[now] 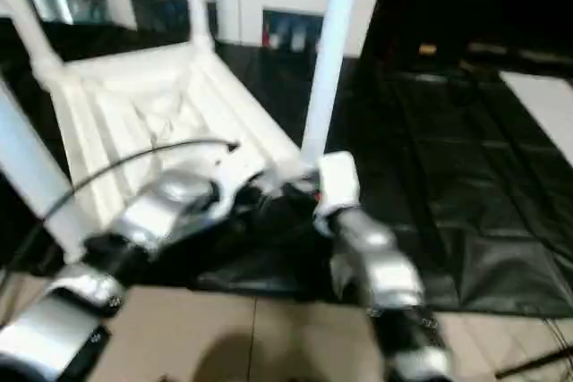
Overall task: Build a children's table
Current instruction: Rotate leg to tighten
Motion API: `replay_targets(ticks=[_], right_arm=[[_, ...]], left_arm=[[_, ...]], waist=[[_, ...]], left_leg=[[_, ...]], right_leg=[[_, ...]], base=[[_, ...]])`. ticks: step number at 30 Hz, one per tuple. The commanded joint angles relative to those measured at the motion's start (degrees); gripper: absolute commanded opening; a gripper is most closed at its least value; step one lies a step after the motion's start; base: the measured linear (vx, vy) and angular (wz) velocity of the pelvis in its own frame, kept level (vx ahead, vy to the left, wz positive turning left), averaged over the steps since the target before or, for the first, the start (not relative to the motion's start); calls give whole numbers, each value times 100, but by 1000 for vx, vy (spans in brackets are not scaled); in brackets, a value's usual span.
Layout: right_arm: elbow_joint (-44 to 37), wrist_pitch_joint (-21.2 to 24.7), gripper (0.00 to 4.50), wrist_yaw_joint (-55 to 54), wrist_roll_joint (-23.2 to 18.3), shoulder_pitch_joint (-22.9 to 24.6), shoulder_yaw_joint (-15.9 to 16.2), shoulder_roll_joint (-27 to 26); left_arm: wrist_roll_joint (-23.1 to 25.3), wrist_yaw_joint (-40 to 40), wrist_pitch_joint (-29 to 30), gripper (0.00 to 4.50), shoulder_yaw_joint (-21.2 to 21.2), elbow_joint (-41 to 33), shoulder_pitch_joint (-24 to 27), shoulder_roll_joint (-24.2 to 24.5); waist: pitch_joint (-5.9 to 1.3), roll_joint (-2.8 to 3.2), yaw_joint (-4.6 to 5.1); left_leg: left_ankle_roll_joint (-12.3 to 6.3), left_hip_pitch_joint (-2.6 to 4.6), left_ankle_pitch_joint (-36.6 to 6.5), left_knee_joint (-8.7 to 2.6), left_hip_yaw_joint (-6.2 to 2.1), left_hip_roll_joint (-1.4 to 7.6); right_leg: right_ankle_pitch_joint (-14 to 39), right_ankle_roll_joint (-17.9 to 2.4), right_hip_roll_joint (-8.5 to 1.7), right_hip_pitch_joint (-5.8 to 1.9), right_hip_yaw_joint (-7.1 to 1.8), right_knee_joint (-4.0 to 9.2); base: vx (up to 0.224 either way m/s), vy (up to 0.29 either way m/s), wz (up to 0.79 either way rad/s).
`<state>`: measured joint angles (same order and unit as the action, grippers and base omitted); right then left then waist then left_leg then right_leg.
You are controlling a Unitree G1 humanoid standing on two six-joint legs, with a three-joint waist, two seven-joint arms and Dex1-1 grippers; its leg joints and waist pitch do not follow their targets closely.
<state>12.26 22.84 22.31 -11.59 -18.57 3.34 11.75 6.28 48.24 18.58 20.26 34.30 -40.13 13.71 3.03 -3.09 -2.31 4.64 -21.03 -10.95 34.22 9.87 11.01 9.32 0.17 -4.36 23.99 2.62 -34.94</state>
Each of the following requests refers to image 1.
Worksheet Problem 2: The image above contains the white plastic table top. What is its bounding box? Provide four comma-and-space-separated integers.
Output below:
36, 40, 312, 244

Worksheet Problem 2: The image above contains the black work mat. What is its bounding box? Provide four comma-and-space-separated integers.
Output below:
0, 17, 573, 318

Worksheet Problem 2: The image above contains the white flat board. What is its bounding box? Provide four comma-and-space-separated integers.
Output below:
500, 71, 573, 166

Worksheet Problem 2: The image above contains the black folding stand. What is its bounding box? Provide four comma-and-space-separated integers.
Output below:
495, 346, 573, 379

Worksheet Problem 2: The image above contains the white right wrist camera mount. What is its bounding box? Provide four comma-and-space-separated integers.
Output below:
312, 151, 362, 224

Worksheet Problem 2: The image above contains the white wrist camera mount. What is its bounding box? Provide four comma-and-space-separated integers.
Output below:
312, 151, 362, 224
208, 145, 271, 217

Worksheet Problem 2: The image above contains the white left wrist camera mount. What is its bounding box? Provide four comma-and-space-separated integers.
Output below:
208, 145, 271, 217

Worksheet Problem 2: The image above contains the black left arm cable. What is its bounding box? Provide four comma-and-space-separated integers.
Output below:
0, 138, 241, 298

